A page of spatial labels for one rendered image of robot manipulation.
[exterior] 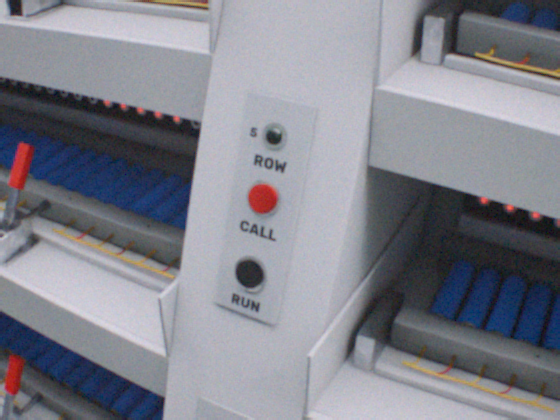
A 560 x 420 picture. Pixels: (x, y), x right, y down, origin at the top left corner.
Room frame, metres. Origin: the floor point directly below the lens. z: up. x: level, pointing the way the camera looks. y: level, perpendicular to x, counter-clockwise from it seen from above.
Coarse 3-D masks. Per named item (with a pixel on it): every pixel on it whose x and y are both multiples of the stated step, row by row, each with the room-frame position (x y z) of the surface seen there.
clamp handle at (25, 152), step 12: (24, 144) 0.48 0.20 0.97; (24, 156) 0.47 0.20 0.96; (24, 168) 0.47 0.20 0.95; (12, 180) 0.47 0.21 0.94; (24, 180) 0.47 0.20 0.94; (12, 192) 0.47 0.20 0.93; (12, 204) 0.47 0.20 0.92; (12, 216) 0.47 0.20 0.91; (0, 228) 0.46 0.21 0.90; (12, 228) 0.47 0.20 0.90
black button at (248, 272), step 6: (240, 264) 0.35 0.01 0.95; (246, 264) 0.35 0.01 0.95; (252, 264) 0.35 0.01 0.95; (258, 264) 0.35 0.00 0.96; (240, 270) 0.35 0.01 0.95; (246, 270) 0.35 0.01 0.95; (252, 270) 0.35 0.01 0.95; (258, 270) 0.35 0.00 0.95; (240, 276) 0.35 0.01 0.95; (246, 276) 0.35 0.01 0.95; (252, 276) 0.35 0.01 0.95; (258, 276) 0.35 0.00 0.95; (240, 282) 0.35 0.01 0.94; (246, 282) 0.35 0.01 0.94; (252, 282) 0.35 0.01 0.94; (258, 282) 0.35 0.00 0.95
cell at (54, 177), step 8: (80, 152) 0.59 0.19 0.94; (88, 152) 0.59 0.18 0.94; (72, 160) 0.57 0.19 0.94; (80, 160) 0.58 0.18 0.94; (88, 160) 0.58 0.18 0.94; (56, 168) 0.56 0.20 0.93; (64, 168) 0.56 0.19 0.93; (72, 168) 0.57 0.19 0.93; (48, 176) 0.55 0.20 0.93; (56, 176) 0.55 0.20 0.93; (64, 176) 0.56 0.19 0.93; (56, 184) 0.55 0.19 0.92
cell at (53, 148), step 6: (54, 144) 0.60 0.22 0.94; (60, 144) 0.61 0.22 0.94; (42, 150) 0.59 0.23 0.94; (48, 150) 0.59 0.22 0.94; (54, 150) 0.60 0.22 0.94; (60, 150) 0.60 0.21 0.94; (36, 156) 0.58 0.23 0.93; (42, 156) 0.58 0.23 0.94; (48, 156) 0.59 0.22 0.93; (36, 162) 0.58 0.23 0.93; (12, 168) 0.56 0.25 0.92; (30, 168) 0.57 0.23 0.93
